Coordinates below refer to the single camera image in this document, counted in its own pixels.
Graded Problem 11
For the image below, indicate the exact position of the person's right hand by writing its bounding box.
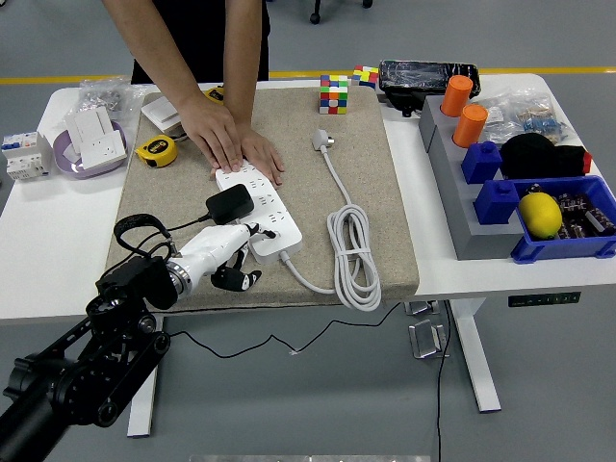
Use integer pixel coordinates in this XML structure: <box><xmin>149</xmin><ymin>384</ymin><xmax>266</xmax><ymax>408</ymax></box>
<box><xmin>177</xmin><ymin>93</ymin><xmax>246</xmax><ymax>173</ymax></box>

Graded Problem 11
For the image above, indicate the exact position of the person's left hand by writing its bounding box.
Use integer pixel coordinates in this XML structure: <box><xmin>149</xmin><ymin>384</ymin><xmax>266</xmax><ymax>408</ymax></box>
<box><xmin>210</xmin><ymin>126</ymin><xmax>287</xmax><ymax>189</ymax></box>

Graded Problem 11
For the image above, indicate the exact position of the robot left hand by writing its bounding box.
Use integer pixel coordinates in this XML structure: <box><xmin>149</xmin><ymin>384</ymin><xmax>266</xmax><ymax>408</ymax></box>
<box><xmin>166</xmin><ymin>221</ymin><xmax>279</xmax><ymax>294</ymax></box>

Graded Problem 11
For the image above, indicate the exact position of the black plug adapter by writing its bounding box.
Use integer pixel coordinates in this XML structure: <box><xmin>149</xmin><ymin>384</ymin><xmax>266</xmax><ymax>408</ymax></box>
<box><xmin>205</xmin><ymin>183</ymin><xmax>255</xmax><ymax>226</ymax></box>

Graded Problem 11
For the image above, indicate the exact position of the white power strip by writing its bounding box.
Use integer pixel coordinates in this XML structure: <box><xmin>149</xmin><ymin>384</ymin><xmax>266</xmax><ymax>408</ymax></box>
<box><xmin>215</xmin><ymin>161</ymin><xmax>304</xmax><ymax>265</ymax></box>

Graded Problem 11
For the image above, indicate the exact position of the thin black adapter cord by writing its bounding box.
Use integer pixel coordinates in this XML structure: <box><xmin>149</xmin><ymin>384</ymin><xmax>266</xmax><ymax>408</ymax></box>
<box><xmin>163</xmin><ymin>215</ymin><xmax>404</xmax><ymax>360</ymax></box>

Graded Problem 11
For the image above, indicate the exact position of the grey-brown fabric mat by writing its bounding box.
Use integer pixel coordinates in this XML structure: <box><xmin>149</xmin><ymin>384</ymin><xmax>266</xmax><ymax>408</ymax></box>
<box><xmin>106</xmin><ymin>86</ymin><xmax>421</xmax><ymax>314</ymax></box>

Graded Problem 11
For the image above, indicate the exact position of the large Rubik's cube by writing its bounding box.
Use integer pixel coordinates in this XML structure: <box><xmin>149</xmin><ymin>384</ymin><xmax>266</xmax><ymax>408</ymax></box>
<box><xmin>319</xmin><ymin>73</ymin><xmax>350</xmax><ymax>116</ymax></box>

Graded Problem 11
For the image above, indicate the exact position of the clear bag of metal parts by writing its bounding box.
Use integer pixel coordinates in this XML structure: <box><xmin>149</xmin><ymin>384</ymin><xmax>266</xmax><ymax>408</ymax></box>
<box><xmin>77</xmin><ymin>75</ymin><xmax>151</xmax><ymax>121</ymax></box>

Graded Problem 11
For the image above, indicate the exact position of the white blank panel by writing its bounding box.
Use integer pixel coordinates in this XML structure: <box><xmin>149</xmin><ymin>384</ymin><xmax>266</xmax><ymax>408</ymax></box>
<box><xmin>64</xmin><ymin>105</ymin><xmax>117</xmax><ymax>145</ymax></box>

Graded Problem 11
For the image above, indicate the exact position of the small Rubik's cube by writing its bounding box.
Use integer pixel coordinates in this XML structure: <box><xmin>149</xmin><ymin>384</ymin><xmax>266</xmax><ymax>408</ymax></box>
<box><xmin>350</xmin><ymin>64</ymin><xmax>380</xmax><ymax>90</ymax></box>

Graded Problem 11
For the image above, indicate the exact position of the black office chair base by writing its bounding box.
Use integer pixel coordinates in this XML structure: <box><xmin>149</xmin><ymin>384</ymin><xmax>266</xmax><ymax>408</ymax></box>
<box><xmin>308</xmin><ymin>0</ymin><xmax>374</xmax><ymax>25</ymax></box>

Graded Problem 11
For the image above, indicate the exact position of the purple bowl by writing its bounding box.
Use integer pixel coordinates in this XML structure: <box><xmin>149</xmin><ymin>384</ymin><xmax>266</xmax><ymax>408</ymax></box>
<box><xmin>52</xmin><ymin>119</ymin><xmax>129</xmax><ymax>181</ymax></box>

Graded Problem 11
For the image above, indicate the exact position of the black tray wrapped in plastic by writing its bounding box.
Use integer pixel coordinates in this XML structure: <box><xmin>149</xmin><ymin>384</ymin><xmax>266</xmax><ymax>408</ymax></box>
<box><xmin>378</xmin><ymin>59</ymin><xmax>482</xmax><ymax>118</ymax></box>

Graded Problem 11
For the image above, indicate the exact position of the white table leg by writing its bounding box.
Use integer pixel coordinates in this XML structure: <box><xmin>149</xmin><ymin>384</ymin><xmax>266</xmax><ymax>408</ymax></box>
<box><xmin>126</xmin><ymin>315</ymin><xmax>166</xmax><ymax>438</ymax></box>
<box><xmin>445</xmin><ymin>297</ymin><xmax>501</xmax><ymax>414</ymax></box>

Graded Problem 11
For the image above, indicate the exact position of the white circuit breaker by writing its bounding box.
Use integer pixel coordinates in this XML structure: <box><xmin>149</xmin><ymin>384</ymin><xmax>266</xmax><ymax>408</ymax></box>
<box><xmin>0</xmin><ymin>131</ymin><xmax>54</xmax><ymax>182</ymax></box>

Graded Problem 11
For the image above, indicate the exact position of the orange cylinder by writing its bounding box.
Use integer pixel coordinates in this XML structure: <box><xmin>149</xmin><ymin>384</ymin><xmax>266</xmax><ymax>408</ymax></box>
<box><xmin>440</xmin><ymin>74</ymin><xmax>475</xmax><ymax>117</ymax></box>
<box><xmin>451</xmin><ymin>103</ymin><xmax>490</xmax><ymax>149</ymax></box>

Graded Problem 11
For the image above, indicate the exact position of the grey stepped block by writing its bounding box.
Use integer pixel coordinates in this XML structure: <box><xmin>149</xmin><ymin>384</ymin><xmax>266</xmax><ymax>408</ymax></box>
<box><xmin>418</xmin><ymin>94</ymin><xmax>526</xmax><ymax>261</ymax></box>

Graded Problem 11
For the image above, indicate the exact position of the blue block with knob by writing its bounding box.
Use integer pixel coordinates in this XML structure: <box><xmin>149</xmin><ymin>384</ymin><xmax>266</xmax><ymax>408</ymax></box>
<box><xmin>461</xmin><ymin>140</ymin><xmax>504</xmax><ymax>185</ymax></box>
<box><xmin>473</xmin><ymin>178</ymin><xmax>525</xmax><ymax>226</ymax></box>

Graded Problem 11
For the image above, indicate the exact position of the clear bag of resistors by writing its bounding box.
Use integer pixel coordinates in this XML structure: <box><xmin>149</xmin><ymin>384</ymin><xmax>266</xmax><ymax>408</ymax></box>
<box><xmin>475</xmin><ymin>86</ymin><xmax>575</xmax><ymax>145</ymax></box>

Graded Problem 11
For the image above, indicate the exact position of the black cloth bundle red tip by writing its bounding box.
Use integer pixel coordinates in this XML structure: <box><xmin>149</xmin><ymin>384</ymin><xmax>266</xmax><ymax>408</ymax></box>
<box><xmin>500</xmin><ymin>132</ymin><xmax>593</xmax><ymax>180</ymax></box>

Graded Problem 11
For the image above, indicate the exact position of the yellow lemon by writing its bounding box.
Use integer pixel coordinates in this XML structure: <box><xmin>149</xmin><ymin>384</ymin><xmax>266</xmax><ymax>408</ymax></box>
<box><xmin>518</xmin><ymin>192</ymin><xmax>564</xmax><ymax>240</ymax></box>

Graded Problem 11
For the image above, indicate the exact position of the blue plastic bin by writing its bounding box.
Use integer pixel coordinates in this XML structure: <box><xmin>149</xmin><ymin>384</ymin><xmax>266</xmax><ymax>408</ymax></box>
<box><xmin>510</xmin><ymin>174</ymin><xmax>616</xmax><ymax>265</ymax></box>

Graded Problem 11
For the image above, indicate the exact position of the black table control panel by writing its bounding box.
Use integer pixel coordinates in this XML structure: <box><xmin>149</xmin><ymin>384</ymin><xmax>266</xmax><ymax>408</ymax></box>
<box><xmin>507</xmin><ymin>291</ymin><xmax>581</xmax><ymax>308</ymax></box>

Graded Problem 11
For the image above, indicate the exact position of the dark capacitors pile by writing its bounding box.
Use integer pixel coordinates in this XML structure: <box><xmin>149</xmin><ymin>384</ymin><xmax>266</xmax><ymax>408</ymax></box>
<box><xmin>553</xmin><ymin>191</ymin><xmax>616</xmax><ymax>240</ymax></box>

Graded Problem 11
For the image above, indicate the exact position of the white power cord with plug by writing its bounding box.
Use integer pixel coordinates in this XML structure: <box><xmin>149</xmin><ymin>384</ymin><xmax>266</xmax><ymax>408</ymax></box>
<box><xmin>278</xmin><ymin>127</ymin><xmax>383</xmax><ymax>313</ymax></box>

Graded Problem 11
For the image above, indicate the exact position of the white wall switch panel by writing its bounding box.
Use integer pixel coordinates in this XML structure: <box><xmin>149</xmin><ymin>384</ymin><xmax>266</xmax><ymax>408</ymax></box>
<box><xmin>141</xmin><ymin>95</ymin><xmax>187</xmax><ymax>136</ymax></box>

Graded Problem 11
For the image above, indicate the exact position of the white wall socket panel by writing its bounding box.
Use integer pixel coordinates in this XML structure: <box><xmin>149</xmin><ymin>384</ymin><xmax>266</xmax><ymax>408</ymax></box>
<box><xmin>79</xmin><ymin>132</ymin><xmax>128</xmax><ymax>169</ymax></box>

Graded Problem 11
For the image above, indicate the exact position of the silver metal bracket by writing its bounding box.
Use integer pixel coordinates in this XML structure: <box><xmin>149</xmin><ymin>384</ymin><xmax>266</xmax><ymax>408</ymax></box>
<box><xmin>403</xmin><ymin>300</ymin><xmax>440</xmax><ymax>317</ymax></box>
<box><xmin>407</xmin><ymin>317</ymin><xmax>451</xmax><ymax>360</ymax></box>

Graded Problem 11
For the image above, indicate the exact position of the black hanging cable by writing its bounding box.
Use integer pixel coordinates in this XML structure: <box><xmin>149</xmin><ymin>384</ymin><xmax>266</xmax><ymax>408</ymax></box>
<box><xmin>435</xmin><ymin>298</ymin><xmax>453</xmax><ymax>462</ymax></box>

